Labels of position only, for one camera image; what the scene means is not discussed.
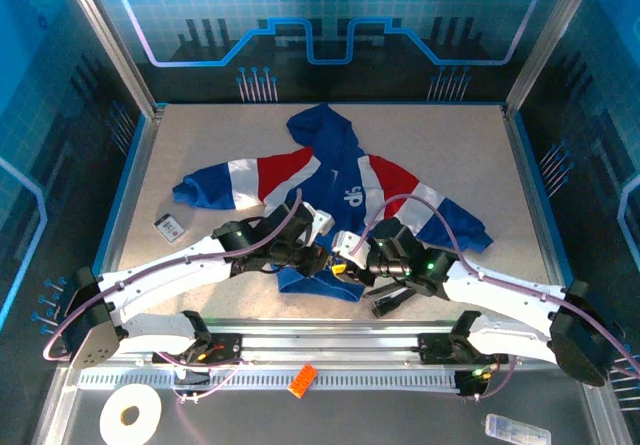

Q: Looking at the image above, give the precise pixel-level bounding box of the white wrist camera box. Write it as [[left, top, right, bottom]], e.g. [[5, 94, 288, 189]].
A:
[[330, 230, 374, 262], [302, 202, 336, 239]]

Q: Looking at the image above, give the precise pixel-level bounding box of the black folded tool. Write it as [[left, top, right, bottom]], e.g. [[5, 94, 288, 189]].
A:
[[363, 284, 417, 319]]

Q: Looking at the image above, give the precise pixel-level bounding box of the clear plastic packet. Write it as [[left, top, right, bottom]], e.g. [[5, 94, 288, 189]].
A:
[[483, 413, 553, 445]]

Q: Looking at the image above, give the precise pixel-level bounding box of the white tape roll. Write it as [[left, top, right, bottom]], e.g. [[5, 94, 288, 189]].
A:
[[98, 382, 164, 445]]

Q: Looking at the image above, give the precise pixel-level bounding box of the small white printed card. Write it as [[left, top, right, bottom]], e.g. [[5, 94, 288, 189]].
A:
[[153, 213, 186, 242]]

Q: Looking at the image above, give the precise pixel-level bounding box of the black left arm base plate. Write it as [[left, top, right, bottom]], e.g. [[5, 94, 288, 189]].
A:
[[151, 332, 247, 366]]

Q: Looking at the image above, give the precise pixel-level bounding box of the aluminium frame post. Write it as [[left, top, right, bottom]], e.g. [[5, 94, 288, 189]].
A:
[[502, 0, 604, 116], [58, 0, 165, 119]]

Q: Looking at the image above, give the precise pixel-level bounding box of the red white blue zip jacket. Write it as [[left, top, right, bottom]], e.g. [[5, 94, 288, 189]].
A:
[[172, 103, 495, 304]]

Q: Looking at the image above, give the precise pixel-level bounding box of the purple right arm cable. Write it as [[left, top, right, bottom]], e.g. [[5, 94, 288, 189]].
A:
[[348, 193, 640, 404]]

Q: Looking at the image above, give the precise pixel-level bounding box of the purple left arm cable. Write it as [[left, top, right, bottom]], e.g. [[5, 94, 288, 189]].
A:
[[42, 188, 304, 405]]

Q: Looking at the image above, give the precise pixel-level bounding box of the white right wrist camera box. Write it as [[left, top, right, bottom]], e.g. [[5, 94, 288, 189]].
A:
[[330, 230, 374, 262]]

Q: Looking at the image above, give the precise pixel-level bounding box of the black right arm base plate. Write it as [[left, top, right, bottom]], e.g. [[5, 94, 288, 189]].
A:
[[409, 332, 510, 366]]

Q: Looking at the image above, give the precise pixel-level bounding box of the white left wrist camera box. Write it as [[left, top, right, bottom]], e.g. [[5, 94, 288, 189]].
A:
[[302, 202, 336, 239]]

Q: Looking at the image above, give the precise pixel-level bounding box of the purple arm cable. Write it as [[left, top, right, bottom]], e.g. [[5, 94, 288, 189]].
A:
[[348, 193, 640, 404], [42, 188, 304, 405]]

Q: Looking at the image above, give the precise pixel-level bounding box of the slotted grey cable duct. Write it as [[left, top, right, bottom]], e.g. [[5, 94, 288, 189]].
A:
[[78, 368, 464, 392]]

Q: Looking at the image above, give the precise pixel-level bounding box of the orange toy brick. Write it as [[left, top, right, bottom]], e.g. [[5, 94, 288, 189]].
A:
[[287, 363, 319, 399]]

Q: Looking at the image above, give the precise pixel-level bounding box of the aluminium mounting rail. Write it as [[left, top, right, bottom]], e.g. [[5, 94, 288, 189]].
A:
[[62, 318, 604, 369]]

